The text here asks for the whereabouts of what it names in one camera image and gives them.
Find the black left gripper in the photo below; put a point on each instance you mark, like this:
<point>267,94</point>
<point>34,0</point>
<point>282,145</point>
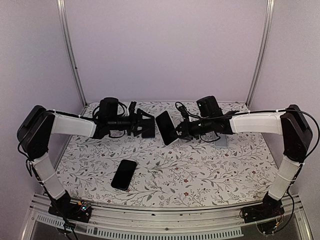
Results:
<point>135,123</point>

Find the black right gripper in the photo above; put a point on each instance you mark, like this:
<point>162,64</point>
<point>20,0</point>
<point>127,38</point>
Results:
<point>186,132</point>

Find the black phone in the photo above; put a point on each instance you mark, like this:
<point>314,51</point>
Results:
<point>124,174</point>
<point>148,129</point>
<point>165,126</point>

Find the light blue phone case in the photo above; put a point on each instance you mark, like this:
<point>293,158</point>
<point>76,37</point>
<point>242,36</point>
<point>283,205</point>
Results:
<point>221,141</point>

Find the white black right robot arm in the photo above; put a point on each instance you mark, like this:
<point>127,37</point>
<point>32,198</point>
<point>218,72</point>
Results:
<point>289,122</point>

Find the right arm base with board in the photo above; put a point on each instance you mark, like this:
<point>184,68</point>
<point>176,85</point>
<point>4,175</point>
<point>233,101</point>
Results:
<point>264,211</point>

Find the left arm base with board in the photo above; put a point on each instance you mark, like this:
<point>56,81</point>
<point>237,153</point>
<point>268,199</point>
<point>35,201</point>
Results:
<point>80,211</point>

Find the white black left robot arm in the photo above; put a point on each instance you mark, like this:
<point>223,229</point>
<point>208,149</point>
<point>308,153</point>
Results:
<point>111,115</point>

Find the black phone lying on table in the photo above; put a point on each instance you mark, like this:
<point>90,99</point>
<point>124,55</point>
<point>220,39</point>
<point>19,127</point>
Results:
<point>124,174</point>

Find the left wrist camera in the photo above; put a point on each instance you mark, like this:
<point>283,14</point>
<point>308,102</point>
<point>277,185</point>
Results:
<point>131,108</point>

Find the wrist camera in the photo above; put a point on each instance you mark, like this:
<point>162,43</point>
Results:
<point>131,108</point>
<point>182,109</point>

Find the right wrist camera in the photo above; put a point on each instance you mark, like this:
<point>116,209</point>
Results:
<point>182,109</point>

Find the front aluminium rail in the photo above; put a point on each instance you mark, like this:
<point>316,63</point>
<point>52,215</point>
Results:
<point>121,222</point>

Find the left aluminium frame post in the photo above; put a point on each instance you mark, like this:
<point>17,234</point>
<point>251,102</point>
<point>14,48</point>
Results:
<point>70,52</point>

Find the aluminium frame post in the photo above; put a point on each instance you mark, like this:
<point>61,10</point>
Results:
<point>70,52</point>
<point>261,53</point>

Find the right aluminium frame post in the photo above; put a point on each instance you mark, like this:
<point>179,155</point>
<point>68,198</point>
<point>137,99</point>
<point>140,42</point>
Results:
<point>261,53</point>

